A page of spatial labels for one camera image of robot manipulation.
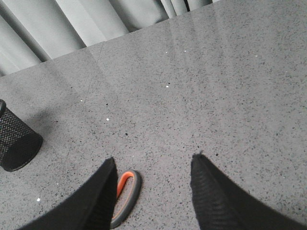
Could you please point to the black mesh pen holder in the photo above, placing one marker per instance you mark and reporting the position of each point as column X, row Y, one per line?
column 19, row 144

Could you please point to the grey orange scissors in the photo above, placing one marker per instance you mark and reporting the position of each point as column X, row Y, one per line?
column 132, row 198

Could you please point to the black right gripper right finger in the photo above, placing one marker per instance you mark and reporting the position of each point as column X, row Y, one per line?
column 220, row 204

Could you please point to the grey curtain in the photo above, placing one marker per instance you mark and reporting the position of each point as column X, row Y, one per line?
column 35, row 31

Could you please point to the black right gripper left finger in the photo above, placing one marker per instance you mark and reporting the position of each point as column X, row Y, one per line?
column 90, row 207

